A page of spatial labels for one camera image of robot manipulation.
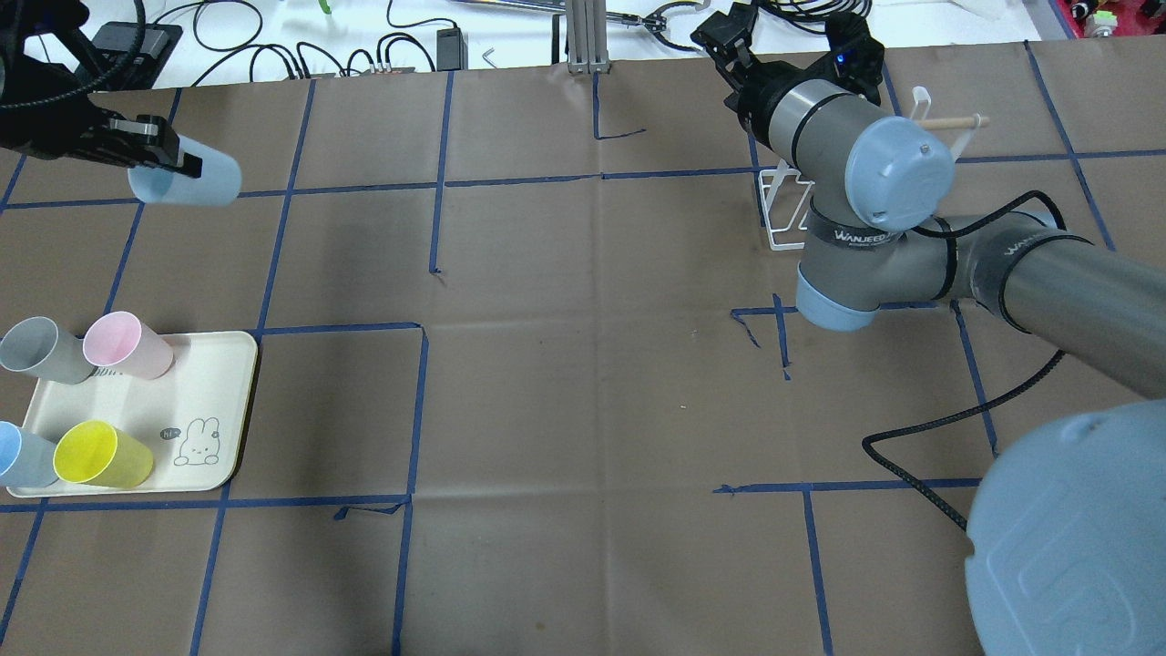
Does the white wire cup rack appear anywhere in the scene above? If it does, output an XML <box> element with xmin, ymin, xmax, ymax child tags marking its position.
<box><xmin>757</xmin><ymin>79</ymin><xmax>988</xmax><ymax>251</ymax></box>

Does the pink cup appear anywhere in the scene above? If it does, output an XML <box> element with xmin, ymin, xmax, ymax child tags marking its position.
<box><xmin>82</xmin><ymin>311</ymin><xmax>175</xmax><ymax>379</ymax></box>

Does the yellow cup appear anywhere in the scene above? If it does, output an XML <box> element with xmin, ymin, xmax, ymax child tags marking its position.
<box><xmin>52</xmin><ymin>419</ymin><xmax>155</xmax><ymax>489</ymax></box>

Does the cream bunny tray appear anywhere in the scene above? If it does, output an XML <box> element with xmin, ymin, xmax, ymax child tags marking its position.
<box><xmin>20</xmin><ymin>331</ymin><xmax>259</xmax><ymax>493</ymax></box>

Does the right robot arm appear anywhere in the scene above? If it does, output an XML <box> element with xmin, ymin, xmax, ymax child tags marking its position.
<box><xmin>691</xmin><ymin>3</ymin><xmax>1165</xmax><ymax>655</ymax></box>

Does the metal reacher grabber tool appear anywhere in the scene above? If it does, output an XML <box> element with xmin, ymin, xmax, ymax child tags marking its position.
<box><xmin>461</xmin><ymin>1</ymin><xmax>711</xmax><ymax>35</ymax></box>

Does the light blue cup front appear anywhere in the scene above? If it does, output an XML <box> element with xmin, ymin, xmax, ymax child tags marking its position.
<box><xmin>1</xmin><ymin>421</ymin><xmax>59</xmax><ymax>488</ymax></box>

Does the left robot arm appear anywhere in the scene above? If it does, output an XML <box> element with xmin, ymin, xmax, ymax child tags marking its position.
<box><xmin>1</xmin><ymin>1</ymin><xmax>204</xmax><ymax>179</ymax></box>

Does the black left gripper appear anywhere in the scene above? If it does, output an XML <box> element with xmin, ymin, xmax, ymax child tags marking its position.
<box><xmin>62</xmin><ymin>115</ymin><xmax>203</xmax><ymax>179</ymax></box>

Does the light blue cup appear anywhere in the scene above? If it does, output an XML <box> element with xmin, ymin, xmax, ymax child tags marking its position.
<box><xmin>128</xmin><ymin>134</ymin><xmax>243</xmax><ymax>207</ymax></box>
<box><xmin>1</xmin><ymin>421</ymin><xmax>59</xmax><ymax>488</ymax></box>

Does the black power adapter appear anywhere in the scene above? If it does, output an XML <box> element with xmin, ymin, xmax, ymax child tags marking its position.
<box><xmin>435</xmin><ymin>26</ymin><xmax>469</xmax><ymax>71</ymax></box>

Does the grey cup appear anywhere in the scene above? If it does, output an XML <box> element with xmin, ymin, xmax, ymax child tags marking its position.
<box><xmin>1</xmin><ymin>316</ymin><xmax>97</xmax><ymax>385</ymax></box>

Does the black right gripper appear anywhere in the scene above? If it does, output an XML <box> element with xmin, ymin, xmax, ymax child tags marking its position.
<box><xmin>690</xmin><ymin>3</ymin><xmax>885</xmax><ymax>137</ymax></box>

